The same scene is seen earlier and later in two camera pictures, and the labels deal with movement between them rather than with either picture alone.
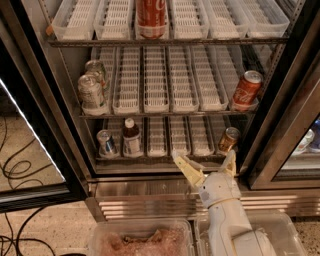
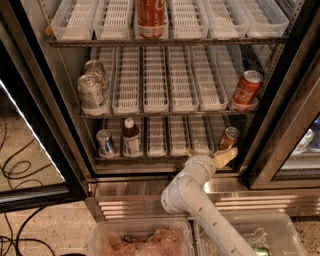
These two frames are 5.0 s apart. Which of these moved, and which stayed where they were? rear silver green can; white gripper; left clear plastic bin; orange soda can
Moved: white gripper
Stayed: rear silver green can; left clear plastic bin; orange soda can
